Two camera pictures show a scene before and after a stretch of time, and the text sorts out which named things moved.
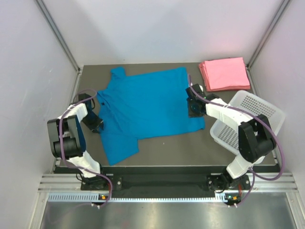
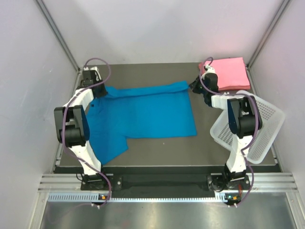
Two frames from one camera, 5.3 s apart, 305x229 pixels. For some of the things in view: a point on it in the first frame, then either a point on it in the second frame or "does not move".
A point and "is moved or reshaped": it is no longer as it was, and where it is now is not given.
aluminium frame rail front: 267,182 does not move
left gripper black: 98,122 → 103,92
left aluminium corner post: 58,33 does not move
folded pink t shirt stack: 225,74 does not move
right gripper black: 191,114 → 193,86
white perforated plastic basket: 226,134 does not move
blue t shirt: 140,105 is moved or reshaped
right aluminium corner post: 281,9 does not move
